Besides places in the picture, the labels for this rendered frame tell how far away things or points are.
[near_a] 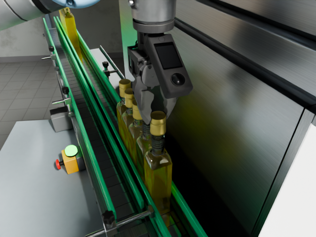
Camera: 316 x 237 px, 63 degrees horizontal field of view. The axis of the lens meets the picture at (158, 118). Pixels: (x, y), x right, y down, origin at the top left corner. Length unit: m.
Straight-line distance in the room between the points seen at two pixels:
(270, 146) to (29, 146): 1.01
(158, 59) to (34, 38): 3.49
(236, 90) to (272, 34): 0.12
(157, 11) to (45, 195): 0.79
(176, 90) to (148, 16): 0.12
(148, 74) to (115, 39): 3.21
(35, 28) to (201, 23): 3.35
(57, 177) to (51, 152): 0.15
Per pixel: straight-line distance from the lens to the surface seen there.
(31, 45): 3.92
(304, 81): 0.41
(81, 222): 0.93
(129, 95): 0.68
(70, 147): 1.01
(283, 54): 0.42
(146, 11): 0.43
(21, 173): 1.14
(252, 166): 0.53
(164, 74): 0.41
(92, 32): 3.67
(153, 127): 0.54
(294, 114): 0.42
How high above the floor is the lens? 1.52
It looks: 37 degrees down
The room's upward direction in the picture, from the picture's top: straight up
